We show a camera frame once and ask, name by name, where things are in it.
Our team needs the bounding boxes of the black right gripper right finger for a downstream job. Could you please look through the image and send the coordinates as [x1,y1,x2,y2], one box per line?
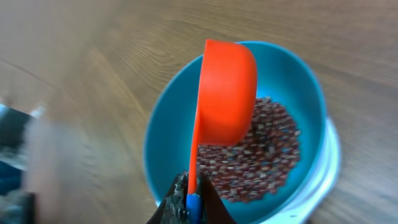
[199,173,236,224]

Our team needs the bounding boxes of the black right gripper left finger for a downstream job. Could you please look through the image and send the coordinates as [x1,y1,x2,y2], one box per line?
[147,171,188,224]

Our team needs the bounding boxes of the red measuring scoop blue handle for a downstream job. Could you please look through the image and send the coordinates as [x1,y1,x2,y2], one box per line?
[186,39,257,223]

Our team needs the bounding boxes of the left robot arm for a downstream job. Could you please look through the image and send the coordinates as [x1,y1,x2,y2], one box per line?
[1,104,41,224]

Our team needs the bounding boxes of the red beans in bowl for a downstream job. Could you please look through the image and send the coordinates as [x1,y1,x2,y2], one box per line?
[197,96,301,203]

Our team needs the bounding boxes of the white digital kitchen scale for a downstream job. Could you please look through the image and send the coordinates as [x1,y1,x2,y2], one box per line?
[261,117,341,224]

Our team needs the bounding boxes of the blue bowl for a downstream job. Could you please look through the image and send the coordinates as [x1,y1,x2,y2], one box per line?
[143,40,327,223]

